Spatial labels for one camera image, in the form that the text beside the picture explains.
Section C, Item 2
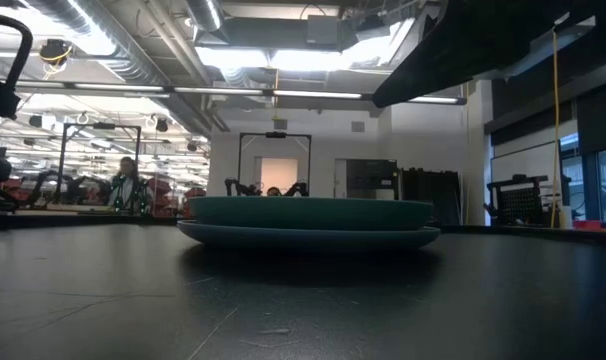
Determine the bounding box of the teal green plastic plate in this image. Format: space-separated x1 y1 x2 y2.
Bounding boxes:
186 195 434 232

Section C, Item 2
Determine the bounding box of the blue plastic plate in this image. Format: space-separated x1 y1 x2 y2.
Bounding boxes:
176 219 442 251

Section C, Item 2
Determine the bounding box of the dark shelf cabinet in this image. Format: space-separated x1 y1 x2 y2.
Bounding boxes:
345 158 401 201

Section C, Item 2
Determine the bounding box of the long ceiling light strip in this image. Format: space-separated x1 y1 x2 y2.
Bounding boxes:
12 81 468 106

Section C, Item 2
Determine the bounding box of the black folding screen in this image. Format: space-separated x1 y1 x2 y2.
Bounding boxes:
401 168 463 227

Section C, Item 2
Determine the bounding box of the black perforated cart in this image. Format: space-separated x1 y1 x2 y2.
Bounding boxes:
484 173 550 227

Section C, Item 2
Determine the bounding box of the black metal station frame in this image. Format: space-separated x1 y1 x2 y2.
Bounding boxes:
237 131 313 197
56 121 143 207

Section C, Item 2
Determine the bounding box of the silver ceiling air duct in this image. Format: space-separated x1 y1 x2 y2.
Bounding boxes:
27 0 214 136

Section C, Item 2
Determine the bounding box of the yellow ceiling cable reel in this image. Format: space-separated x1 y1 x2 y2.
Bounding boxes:
38 38 75 67

